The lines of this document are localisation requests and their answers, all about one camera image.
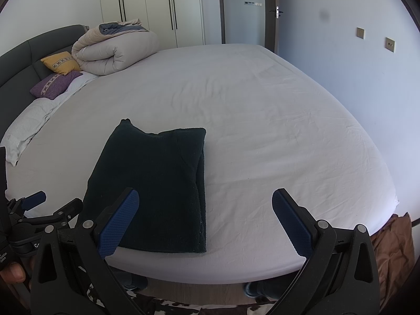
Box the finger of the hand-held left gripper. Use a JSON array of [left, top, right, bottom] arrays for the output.
[[7, 190, 47, 218], [18, 198, 84, 233]]

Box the person's left hand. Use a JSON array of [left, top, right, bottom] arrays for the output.
[[0, 259, 35, 290]]

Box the cowhide pattern rug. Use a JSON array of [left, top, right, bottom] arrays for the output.
[[86, 285, 287, 315]]

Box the dark wooden door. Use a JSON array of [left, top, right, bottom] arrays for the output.
[[263, 0, 280, 55]]

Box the grey padded headboard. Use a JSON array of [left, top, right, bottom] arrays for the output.
[[0, 24, 90, 141]]

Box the white pillow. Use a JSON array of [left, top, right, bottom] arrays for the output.
[[0, 72, 99, 167]]

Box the purple patterned pillow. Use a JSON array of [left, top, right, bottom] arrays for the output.
[[29, 70, 83, 100]]

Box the dark green sweater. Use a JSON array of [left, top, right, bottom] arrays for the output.
[[80, 118, 208, 254]]

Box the white wardrobe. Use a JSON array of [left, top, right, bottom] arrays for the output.
[[98, 0, 206, 48]]

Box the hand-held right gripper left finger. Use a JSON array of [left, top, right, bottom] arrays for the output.
[[29, 188, 141, 315]]

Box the blue slipper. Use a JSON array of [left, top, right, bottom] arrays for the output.
[[122, 274, 149, 291], [243, 282, 279, 301]]

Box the folded beige duvet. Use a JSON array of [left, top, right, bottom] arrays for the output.
[[71, 20, 160, 77]]

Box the bed with white sheet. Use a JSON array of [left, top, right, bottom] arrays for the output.
[[0, 43, 400, 284]]

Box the brown cloth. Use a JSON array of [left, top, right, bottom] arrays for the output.
[[371, 213, 416, 315]]

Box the yellow patterned pillow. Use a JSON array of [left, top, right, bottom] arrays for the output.
[[40, 51, 82, 75]]

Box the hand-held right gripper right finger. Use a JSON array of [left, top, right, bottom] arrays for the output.
[[269, 188, 390, 315]]

